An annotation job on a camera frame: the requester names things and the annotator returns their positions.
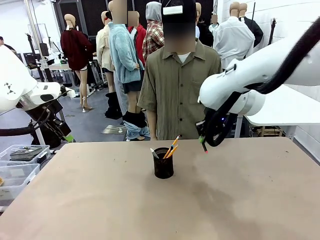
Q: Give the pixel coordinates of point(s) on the mannequin in plaid hooded shirt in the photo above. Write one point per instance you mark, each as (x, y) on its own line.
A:
(152, 40)

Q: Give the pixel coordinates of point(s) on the mannequin in red jacket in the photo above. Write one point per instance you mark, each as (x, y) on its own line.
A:
(140, 37)

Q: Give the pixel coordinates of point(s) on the mannequin in black clothes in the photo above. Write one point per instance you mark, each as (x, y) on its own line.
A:
(205, 35)

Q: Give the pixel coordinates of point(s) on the wooden pallet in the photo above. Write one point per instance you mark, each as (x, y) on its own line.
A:
(268, 131)

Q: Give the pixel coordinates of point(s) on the mannequin in dark red sweater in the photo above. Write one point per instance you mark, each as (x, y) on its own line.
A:
(75, 50)

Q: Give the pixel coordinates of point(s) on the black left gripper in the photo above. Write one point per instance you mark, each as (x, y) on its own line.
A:
(50, 125)

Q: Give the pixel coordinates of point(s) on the metal mannequin base plate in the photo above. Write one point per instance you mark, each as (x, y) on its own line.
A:
(113, 130)

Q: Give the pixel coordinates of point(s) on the black speaker box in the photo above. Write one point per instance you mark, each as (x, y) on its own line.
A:
(44, 49)

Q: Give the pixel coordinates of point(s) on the black mesh pen holder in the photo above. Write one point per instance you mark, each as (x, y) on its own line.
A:
(163, 170)

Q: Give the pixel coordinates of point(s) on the black marker pink cap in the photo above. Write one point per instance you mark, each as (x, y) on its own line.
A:
(205, 148)

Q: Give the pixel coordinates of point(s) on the clear plastic bin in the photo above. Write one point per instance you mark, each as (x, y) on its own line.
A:
(25, 175)
(7, 152)

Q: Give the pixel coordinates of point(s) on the mannequin in cream jacket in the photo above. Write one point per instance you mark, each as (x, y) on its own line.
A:
(102, 50)

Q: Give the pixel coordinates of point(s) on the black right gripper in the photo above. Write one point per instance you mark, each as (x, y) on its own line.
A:
(217, 125)

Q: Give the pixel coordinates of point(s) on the background work desk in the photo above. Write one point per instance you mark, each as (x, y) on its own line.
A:
(60, 67)

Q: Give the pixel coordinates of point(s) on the mannequin in black jacket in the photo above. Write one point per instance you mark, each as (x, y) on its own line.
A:
(255, 30)

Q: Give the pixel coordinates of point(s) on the background person in black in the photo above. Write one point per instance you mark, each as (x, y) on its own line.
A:
(6, 47)

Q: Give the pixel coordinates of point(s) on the person in olive shirt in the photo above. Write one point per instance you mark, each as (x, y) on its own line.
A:
(180, 95)

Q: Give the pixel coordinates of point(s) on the mannequin in light blue fleece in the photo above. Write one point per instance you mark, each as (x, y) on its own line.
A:
(122, 55)

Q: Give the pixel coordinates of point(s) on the white table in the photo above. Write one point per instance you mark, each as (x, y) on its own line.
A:
(287, 110)

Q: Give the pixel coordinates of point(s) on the person's right forearm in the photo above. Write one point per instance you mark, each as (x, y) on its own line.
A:
(151, 125)

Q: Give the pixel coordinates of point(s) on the dark tray in bin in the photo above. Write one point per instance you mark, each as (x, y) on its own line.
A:
(25, 153)

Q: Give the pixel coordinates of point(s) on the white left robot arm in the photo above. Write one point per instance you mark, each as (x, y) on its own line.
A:
(15, 75)

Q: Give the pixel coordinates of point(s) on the mannequin in white shirt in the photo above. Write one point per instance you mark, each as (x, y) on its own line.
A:
(232, 42)

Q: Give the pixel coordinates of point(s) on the black tripod stand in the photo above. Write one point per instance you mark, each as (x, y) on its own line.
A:
(272, 32)

